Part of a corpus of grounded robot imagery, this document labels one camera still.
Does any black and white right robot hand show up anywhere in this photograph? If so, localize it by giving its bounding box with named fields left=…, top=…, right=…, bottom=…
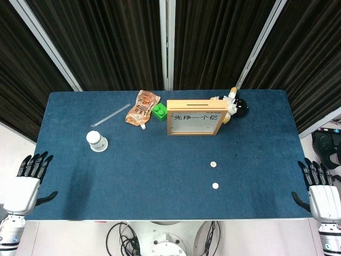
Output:
left=291, top=157, right=341, bottom=224

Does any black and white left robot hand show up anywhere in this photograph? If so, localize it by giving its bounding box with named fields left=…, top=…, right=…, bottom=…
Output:
left=3, top=151, right=59, bottom=216

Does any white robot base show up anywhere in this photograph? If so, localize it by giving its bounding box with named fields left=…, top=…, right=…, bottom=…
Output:
left=127, top=220, right=214, bottom=256

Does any black shoe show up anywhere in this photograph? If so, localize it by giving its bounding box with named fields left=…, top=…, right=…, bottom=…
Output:
left=312, top=132, right=341, bottom=170

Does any black device with coloured lights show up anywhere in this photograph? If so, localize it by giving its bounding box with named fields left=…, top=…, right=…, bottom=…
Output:
left=316, top=127, right=341, bottom=135

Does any white paper cup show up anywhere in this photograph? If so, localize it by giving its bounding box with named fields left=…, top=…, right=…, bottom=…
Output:
left=85, top=130, right=109, bottom=153

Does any clear plastic tube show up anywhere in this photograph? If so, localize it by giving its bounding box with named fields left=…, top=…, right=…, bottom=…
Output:
left=90, top=103, right=131, bottom=127

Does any black and white plush toy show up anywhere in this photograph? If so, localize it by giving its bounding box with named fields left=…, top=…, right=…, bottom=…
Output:
left=209, top=86, right=249, bottom=124

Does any black pleated curtain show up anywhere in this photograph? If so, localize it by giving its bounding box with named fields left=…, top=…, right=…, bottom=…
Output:
left=0, top=0, right=74, bottom=143
left=241, top=0, right=341, bottom=134
left=25, top=0, right=165, bottom=92
left=173, top=0, right=279, bottom=91

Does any blue table mat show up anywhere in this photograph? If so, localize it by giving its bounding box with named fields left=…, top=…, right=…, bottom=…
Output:
left=25, top=90, right=322, bottom=221

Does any orange spout pouch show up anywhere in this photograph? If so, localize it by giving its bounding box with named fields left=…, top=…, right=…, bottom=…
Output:
left=125, top=90, right=161, bottom=131

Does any green toy brick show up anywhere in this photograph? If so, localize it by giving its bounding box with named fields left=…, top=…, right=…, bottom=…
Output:
left=152, top=102, right=168, bottom=123

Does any white metal frame post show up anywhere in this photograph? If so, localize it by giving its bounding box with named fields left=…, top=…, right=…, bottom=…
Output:
left=236, top=0, right=289, bottom=90
left=159, top=0, right=175, bottom=91
left=9, top=0, right=83, bottom=92
left=298, top=106, right=341, bottom=139

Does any black cable bundle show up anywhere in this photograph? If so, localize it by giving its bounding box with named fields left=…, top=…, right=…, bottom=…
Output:
left=106, top=221, right=142, bottom=256

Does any wooden framed money box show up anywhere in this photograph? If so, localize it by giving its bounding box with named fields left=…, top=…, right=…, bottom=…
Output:
left=166, top=99, right=229, bottom=137

